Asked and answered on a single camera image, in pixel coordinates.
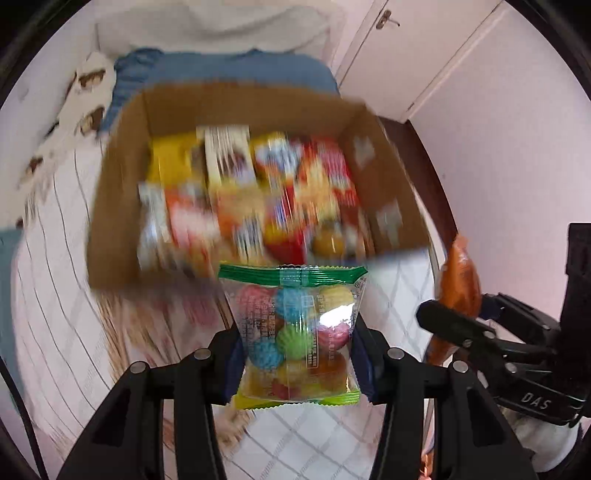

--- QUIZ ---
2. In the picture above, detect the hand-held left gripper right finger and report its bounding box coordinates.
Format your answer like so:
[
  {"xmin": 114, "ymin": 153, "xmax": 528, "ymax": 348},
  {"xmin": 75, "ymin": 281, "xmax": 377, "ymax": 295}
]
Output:
[{"xmin": 351, "ymin": 318, "xmax": 539, "ymax": 480}]

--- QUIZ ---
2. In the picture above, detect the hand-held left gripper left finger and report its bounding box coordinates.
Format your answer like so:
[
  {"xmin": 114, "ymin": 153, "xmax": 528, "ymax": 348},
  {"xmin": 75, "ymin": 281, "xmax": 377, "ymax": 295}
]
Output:
[{"xmin": 55, "ymin": 329, "xmax": 246, "ymax": 480}]

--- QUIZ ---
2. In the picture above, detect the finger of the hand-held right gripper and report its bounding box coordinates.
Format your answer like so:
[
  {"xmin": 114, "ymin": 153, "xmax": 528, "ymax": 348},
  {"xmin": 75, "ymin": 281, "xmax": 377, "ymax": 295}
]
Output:
[
  {"xmin": 416, "ymin": 299, "xmax": 561, "ymax": 376},
  {"xmin": 480, "ymin": 292, "xmax": 563, "ymax": 346}
]

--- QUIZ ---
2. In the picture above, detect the orange brown snack packet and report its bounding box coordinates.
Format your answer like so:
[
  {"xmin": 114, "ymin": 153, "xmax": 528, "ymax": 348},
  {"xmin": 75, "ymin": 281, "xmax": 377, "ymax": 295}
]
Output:
[{"xmin": 426, "ymin": 234, "xmax": 484, "ymax": 371}]

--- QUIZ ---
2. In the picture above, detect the clear bag of colourful candies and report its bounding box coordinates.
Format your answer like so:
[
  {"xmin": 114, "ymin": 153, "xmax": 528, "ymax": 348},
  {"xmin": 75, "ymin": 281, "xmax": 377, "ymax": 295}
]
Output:
[{"xmin": 218, "ymin": 262, "xmax": 369, "ymax": 411}]

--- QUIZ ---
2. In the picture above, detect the cardboard box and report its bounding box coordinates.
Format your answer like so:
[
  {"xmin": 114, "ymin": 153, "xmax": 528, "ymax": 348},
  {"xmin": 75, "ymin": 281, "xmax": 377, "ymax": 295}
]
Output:
[{"xmin": 87, "ymin": 83, "xmax": 433, "ymax": 292}]

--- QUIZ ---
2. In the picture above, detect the floral printed blanket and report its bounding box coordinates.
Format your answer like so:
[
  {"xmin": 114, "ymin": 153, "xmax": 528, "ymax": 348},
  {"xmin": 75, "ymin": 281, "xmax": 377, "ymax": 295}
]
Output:
[{"xmin": 9, "ymin": 134, "xmax": 444, "ymax": 480}]

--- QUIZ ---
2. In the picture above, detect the group of snack packets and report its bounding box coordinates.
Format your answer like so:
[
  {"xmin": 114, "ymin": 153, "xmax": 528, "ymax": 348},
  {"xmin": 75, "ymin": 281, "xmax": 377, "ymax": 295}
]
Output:
[{"xmin": 137, "ymin": 126, "xmax": 371, "ymax": 278}]

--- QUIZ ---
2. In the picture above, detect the teal cloth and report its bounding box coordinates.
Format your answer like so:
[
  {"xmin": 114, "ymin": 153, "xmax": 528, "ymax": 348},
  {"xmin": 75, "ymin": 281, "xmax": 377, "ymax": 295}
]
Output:
[{"xmin": 0, "ymin": 227, "xmax": 25, "ymax": 400}]

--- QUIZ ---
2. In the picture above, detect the white door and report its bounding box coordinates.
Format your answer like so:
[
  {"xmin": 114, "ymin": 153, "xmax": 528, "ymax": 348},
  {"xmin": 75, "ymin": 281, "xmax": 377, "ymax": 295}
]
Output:
[{"xmin": 332, "ymin": 0, "xmax": 514, "ymax": 124}]

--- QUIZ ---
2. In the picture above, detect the blue cushion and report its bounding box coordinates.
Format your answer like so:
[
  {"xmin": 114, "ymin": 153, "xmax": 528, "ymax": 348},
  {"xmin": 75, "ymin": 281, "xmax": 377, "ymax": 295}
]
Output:
[{"xmin": 99, "ymin": 47, "xmax": 341, "ymax": 136}]

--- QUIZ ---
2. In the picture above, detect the white pillow with brown print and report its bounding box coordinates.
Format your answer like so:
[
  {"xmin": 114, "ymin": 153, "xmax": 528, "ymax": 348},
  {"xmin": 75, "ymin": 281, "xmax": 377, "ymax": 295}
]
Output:
[{"xmin": 17, "ymin": 51, "xmax": 117, "ymax": 188}]

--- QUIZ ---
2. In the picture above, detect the white quilt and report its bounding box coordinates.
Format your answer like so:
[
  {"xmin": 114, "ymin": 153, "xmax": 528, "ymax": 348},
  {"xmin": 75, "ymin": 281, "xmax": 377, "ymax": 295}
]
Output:
[{"xmin": 95, "ymin": 0, "xmax": 348, "ymax": 58}]

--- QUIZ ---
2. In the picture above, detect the black cable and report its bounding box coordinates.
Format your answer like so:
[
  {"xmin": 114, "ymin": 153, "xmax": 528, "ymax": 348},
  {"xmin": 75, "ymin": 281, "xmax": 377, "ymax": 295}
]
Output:
[{"xmin": 0, "ymin": 357, "xmax": 51, "ymax": 480}]

